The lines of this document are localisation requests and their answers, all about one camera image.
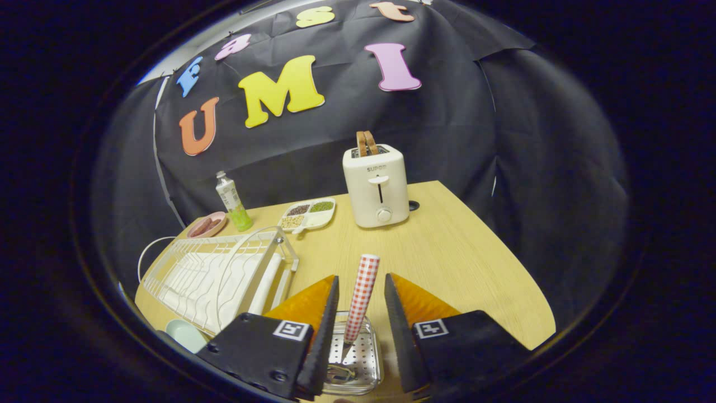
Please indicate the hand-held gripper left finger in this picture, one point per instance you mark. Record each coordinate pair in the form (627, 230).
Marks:
(327, 330)

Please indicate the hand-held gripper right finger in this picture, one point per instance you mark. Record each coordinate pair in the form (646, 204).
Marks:
(397, 330)

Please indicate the light green plate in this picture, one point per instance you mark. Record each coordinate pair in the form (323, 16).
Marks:
(184, 334)

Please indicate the pink plate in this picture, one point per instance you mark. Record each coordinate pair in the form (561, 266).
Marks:
(219, 226)

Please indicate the white divided tray with beans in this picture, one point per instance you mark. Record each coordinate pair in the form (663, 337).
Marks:
(316, 219)

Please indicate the small black round object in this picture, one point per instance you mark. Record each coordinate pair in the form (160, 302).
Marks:
(414, 205)

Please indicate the white toaster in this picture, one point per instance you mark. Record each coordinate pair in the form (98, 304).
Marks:
(377, 190)

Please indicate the brown meat piece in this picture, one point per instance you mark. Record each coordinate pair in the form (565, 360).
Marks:
(214, 224)
(201, 226)

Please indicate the clear bottle with green liquid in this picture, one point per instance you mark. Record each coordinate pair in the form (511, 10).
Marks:
(230, 198)

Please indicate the brown toast slice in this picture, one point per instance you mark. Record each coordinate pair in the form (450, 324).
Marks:
(372, 143)
(361, 144)

